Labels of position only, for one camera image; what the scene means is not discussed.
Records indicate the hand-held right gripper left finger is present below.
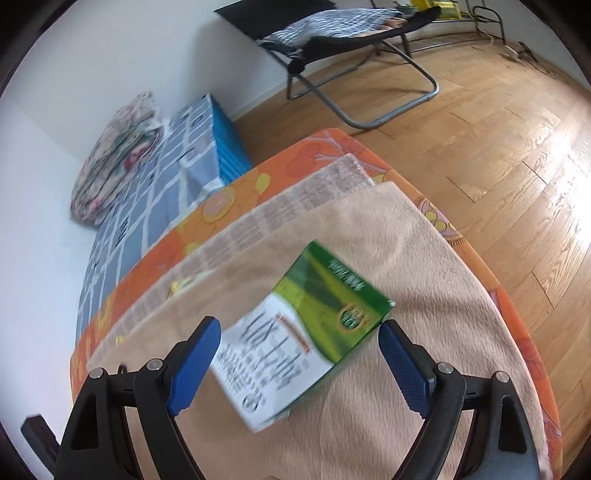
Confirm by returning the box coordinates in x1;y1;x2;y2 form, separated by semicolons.
54;316;222;480

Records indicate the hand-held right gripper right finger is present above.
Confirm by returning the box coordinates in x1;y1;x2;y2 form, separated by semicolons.
378;319;541;480

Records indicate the green and white carton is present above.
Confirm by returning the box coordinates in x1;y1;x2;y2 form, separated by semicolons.
210;240;397;433

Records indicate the beige blanket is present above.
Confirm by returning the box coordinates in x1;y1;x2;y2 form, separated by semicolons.
85;154;555;480

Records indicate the black block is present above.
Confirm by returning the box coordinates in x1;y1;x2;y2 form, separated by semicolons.
21;414;61;467

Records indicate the blue checked bedsheet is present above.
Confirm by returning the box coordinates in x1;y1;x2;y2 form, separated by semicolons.
74;93;254;342

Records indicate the orange floral blanket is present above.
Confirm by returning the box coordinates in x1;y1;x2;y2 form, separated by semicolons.
69;128;563;480

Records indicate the floral pillow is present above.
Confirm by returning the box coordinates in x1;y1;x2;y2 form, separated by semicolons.
70;91;163;226

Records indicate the black folding chair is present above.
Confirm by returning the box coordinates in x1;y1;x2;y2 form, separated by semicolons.
215;0;439;130

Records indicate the checkered cloth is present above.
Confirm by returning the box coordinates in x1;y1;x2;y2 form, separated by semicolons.
261;7;407;47

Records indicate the black clothes rack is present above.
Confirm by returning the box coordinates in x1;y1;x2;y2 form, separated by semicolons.
466;0;509;44

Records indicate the yellow box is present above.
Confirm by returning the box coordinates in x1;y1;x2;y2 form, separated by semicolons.
406;0;462;19

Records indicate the black floor cable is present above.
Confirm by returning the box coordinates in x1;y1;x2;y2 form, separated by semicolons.
480;28;573;84

